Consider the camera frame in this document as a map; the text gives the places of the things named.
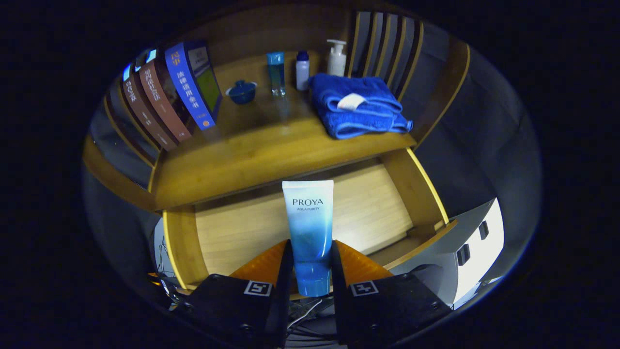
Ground blue folded towel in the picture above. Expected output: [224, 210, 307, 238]
[308, 73, 414, 140]

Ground teal glass bottle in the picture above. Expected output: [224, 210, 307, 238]
[266, 52, 286, 96]

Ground wooden cabinet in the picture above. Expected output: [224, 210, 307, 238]
[82, 5, 470, 296]

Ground blue cosmetic tube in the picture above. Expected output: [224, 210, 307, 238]
[282, 180, 335, 298]

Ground blue lidded teacup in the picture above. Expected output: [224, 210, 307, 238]
[226, 80, 258, 105]

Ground wooden drawer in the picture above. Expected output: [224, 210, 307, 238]
[162, 147, 458, 296]

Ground blue book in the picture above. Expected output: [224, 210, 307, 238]
[165, 41, 223, 130]

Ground white pump bottle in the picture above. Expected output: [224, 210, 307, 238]
[326, 39, 347, 77]

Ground white cabinet black handles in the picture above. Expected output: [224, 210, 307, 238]
[392, 196, 505, 311]

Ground brown book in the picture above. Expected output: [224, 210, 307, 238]
[121, 80, 177, 152]
[139, 61, 194, 143]

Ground white cable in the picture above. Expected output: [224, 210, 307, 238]
[286, 298, 324, 335]

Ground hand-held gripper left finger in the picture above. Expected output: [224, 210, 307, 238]
[177, 239, 295, 349]

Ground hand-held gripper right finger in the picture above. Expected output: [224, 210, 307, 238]
[330, 240, 453, 346]

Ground white bottle blue cap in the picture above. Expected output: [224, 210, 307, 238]
[295, 50, 310, 91]

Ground wooden countertop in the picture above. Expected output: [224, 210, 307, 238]
[153, 51, 417, 211]

